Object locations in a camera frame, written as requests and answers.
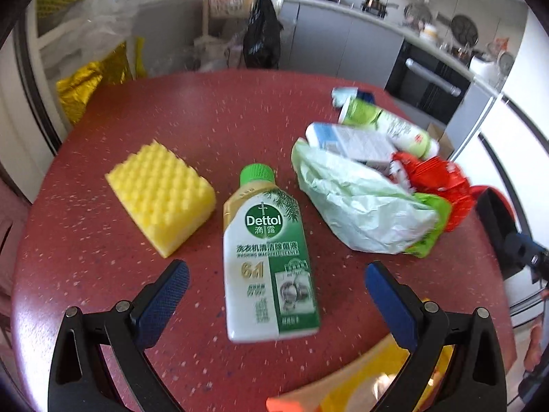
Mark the black plastic bag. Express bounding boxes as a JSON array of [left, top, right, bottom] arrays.
[[243, 0, 283, 69]]

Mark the red snack wrapper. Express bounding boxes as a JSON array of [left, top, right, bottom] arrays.
[[393, 152, 475, 232]]

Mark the white green Dettol bottle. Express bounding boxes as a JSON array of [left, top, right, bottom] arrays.
[[223, 164, 320, 343]]

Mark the yellow snack bag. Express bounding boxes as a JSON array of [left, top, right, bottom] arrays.
[[265, 299, 456, 412]]

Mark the gold foil bag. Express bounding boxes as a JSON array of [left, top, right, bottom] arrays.
[[56, 42, 133, 126]]

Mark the red chair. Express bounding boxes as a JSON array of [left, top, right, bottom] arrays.
[[470, 185, 516, 219]]

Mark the yellow sponge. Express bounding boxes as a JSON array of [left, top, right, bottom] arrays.
[[105, 141, 216, 258]]

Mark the black built-in oven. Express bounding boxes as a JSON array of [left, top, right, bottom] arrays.
[[385, 40, 470, 125]]

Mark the pale green plastic bag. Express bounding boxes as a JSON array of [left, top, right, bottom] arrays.
[[291, 139, 436, 255]]

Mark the person's right hand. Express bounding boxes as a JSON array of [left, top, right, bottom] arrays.
[[524, 313, 546, 372]]

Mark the green snack wrapper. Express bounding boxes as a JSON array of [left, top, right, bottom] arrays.
[[404, 193, 452, 259]]

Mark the white blue carton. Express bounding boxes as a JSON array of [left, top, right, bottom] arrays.
[[305, 123, 396, 172]]

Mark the green white tube bottle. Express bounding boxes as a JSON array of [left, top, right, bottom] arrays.
[[339, 97, 440, 161]]

